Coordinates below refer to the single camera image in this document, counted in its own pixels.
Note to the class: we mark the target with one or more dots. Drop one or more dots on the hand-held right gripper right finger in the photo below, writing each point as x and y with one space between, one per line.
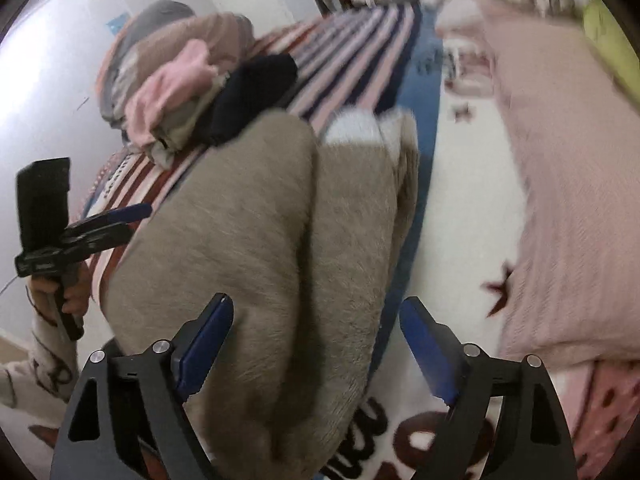
425 350

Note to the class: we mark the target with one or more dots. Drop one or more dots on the small blue wall poster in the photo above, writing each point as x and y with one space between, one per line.
118 24

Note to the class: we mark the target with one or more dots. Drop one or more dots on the person's left hand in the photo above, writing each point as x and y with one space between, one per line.
80 295

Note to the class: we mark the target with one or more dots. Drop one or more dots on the white fluffy garment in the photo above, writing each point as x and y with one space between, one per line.
465 5

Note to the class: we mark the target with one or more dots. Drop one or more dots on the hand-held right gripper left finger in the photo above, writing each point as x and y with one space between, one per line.
205 350

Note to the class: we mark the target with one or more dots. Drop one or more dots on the grey folded garment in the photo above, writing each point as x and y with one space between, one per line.
180 130

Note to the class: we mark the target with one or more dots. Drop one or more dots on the green avocado plush toy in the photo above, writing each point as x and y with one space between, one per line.
612 45

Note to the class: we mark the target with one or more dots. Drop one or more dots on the pink dotted pillow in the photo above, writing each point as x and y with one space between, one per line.
610 410

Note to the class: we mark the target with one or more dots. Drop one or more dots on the person's left forearm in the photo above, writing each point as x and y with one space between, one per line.
45 360

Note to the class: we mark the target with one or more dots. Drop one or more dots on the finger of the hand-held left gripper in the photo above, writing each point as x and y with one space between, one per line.
125 212
100 240

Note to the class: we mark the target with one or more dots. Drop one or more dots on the brown knit sweater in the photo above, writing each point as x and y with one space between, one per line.
250 260

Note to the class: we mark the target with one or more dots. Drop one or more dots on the black garment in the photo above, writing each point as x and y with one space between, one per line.
250 95

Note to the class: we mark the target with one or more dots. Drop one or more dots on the pink ribbed pillow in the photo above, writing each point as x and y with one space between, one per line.
575 185

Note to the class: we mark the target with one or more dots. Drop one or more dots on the pink garment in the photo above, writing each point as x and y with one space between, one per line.
165 90

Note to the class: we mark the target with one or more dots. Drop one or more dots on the striped printed blanket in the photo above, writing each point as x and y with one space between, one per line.
450 210

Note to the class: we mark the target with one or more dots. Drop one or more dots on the grey and pink duvet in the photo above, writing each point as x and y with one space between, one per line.
190 30

